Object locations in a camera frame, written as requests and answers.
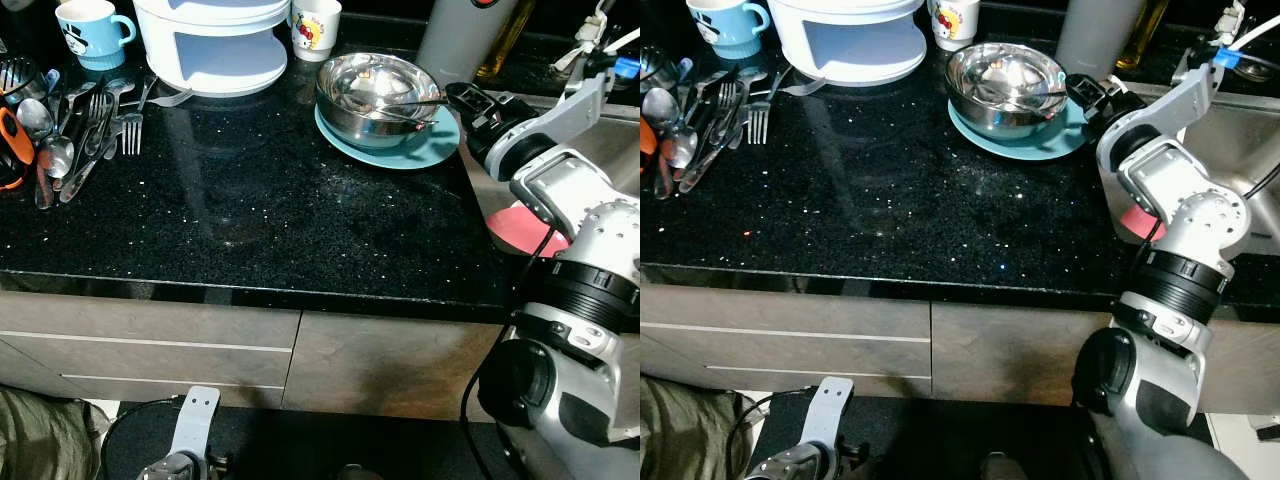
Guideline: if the long steel spoon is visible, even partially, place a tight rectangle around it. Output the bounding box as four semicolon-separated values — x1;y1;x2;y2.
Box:
350;93;449;123
985;85;1072;114

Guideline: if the grey tall bottle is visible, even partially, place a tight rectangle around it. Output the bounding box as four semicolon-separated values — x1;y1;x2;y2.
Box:
1053;0;1148;81
415;0;519;91

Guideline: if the grey drawer front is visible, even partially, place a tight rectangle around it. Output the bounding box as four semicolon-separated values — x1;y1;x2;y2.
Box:
0;333;299;391
640;325;932;383
700;366;929;399
60;375;293;411
0;290;302;353
640;283;934;344

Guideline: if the yellow oil bottle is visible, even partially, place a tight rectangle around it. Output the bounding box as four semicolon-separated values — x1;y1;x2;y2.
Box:
1117;0;1172;71
475;0;538;83

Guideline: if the teal round plate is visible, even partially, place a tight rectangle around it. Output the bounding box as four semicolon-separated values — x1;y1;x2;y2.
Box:
948;95;1092;163
315;100;463;171

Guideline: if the stainless steel bowl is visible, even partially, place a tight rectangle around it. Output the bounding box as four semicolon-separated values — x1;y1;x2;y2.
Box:
316;52;444;150
945;42;1070;140

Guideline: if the pink round plate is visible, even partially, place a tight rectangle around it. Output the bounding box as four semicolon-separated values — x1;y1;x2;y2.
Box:
485;200;573;259
1120;205;1167;243

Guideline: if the stainless steel sink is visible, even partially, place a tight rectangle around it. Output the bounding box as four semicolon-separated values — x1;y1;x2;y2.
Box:
1095;80;1280;256
458;88;641;261

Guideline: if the white tap fitting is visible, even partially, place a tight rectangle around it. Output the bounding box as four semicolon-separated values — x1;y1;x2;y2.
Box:
1180;0;1248;71
553;0;616;76

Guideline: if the white cartoon print mug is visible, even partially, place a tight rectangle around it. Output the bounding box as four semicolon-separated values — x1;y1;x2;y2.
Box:
290;0;344;63
927;0;982;53

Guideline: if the orange and black box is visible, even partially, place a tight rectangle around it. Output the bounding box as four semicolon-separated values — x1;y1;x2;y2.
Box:
0;105;37;192
640;120;660;187

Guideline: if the large silver spoon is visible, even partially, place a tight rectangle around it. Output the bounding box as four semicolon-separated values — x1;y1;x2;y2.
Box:
643;88;684;132
18;98;57;142

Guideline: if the olive green bag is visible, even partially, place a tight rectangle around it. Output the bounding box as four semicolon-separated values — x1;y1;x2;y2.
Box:
0;385;101;480
640;378;746;480

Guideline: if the small silver spoon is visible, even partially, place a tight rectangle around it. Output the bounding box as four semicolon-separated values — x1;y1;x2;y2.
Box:
42;135;77;182
668;128;700;172

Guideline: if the light blue mug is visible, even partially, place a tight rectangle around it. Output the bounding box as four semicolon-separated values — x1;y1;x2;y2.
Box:
55;0;137;72
686;0;772;62

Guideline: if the white stacked plastic container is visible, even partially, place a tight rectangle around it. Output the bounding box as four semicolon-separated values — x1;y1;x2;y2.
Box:
133;0;294;99
768;0;929;88

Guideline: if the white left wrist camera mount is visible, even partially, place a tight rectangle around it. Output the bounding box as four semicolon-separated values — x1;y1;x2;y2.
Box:
172;387;222;463
805;377;857;456

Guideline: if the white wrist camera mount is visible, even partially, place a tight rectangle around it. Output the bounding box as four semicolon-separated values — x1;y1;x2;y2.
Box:
805;377;857;456
172;387;222;463
1118;62;1224;147
515;55;617;143

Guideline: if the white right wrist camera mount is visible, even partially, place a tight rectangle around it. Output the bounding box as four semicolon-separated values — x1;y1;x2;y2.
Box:
1118;62;1224;147
515;55;617;143

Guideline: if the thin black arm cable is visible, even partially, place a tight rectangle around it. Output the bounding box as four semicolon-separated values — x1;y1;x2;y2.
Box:
99;396;187;480
726;387;812;473

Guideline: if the white flexible hose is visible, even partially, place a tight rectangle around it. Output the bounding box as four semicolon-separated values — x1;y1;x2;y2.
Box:
1235;12;1280;51
600;25;641;56

